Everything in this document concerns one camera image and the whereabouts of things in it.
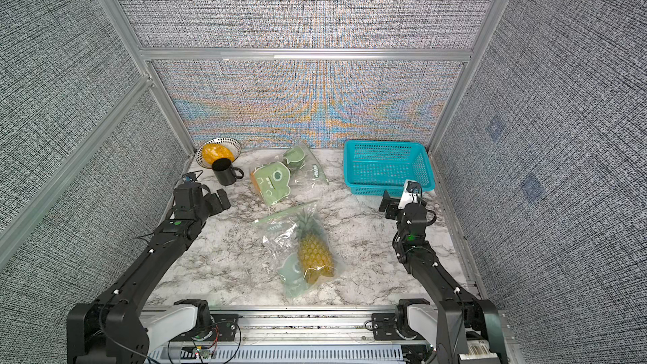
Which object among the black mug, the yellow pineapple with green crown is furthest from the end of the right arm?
the black mug

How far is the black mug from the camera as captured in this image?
1.04 meters

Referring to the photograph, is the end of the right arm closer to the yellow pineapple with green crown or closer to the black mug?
the yellow pineapple with green crown
